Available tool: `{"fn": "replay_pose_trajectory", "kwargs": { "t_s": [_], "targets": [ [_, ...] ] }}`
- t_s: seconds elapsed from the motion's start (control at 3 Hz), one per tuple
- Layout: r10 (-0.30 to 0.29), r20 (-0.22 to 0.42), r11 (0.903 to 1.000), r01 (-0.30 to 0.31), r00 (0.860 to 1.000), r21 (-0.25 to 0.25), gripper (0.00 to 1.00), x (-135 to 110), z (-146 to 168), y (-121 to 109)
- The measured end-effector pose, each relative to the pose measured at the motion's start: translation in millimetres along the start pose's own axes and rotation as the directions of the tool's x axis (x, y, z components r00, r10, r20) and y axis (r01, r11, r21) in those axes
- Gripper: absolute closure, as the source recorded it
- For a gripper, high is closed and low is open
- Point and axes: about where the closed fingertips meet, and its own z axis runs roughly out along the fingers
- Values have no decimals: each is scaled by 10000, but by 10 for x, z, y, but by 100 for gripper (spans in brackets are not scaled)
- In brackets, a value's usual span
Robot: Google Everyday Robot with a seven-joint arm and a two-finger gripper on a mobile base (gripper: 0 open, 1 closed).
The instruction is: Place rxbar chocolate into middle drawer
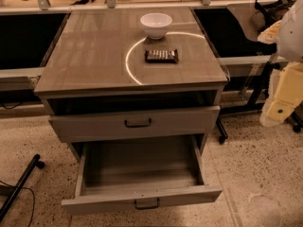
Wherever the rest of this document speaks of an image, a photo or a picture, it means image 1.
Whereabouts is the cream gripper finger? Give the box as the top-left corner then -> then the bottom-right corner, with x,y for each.
259,62 -> 303,127

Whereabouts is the rxbar chocolate bar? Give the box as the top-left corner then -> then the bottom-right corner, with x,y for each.
145,49 -> 179,63

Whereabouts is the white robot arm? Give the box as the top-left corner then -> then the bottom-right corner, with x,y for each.
258,0 -> 303,127

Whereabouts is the grey middle drawer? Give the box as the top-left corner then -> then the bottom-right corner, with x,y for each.
49,106 -> 220,143

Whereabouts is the grey drawer cabinet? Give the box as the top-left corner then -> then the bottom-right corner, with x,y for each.
35,8 -> 227,157

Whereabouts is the open grey bottom drawer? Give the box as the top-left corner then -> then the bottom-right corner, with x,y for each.
62,135 -> 222,215

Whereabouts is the side table with tray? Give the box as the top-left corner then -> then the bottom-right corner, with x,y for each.
227,4 -> 281,112

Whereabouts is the black caster leg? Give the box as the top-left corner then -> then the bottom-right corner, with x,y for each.
216,118 -> 228,145

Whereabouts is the black headset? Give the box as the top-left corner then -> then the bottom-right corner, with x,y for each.
255,0 -> 294,26

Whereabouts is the white ceramic bowl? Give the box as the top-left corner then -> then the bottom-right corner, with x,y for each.
140,13 -> 172,40

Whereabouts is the black stand leg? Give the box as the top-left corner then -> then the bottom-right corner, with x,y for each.
0,154 -> 45,222

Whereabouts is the black floor cable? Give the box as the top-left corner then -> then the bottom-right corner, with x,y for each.
0,180 -> 36,227

